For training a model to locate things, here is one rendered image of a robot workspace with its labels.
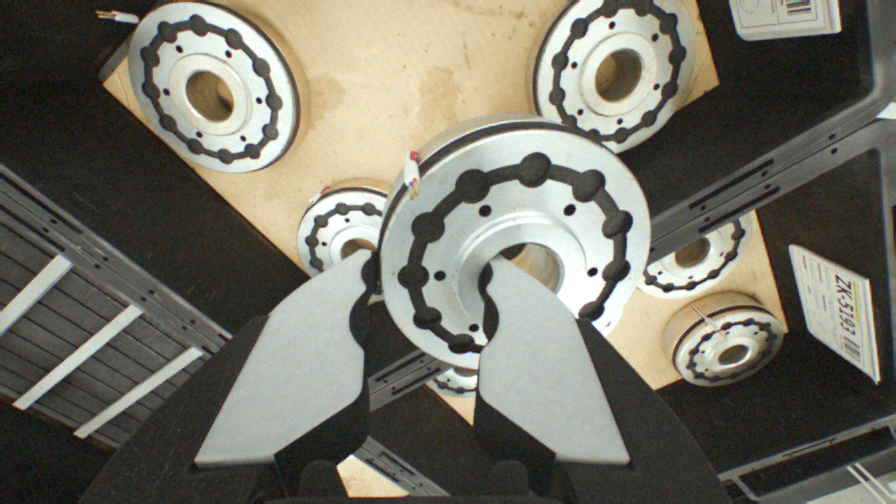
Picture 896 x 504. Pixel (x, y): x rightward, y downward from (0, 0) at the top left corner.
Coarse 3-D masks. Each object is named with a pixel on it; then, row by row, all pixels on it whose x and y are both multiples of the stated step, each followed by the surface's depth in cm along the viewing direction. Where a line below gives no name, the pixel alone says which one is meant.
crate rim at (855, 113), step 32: (864, 0) 14; (864, 32) 15; (864, 64) 16; (864, 96) 16; (800, 128) 17; (832, 128) 17; (0, 160) 17; (768, 160) 18; (32, 192) 18; (704, 192) 18; (736, 192) 18; (64, 224) 18; (96, 224) 19; (672, 224) 19; (96, 256) 19; (128, 256) 20; (160, 288) 21; (192, 320) 22; (416, 352) 24; (384, 384) 25
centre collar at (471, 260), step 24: (504, 216) 11; (528, 216) 11; (552, 216) 11; (480, 240) 11; (504, 240) 11; (528, 240) 11; (552, 240) 11; (576, 240) 11; (456, 264) 12; (480, 264) 12; (576, 264) 12; (456, 288) 12; (480, 288) 12; (552, 288) 13; (576, 288) 12; (480, 312) 13
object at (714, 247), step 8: (712, 232) 27; (712, 240) 27; (720, 240) 27; (712, 248) 27; (720, 248) 27; (672, 256) 28; (704, 256) 28; (712, 256) 28; (664, 264) 28; (672, 264) 28; (680, 264) 29; (688, 264) 29; (696, 264) 28; (704, 264) 28; (672, 272) 28; (680, 272) 28; (688, 272) 28; (696, 272) 28
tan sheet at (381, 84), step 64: (256, 0) 22; (320, 0) 22; (384, 0) 22; (448, 0) 22; (512, 0) 22; (320, 64) 24; (384, 64) 24; (448, 64) 24; (512, 64) 24; (704, 64) 24; (320, 128) 26; (384, 128) 26; (256, 192) 28
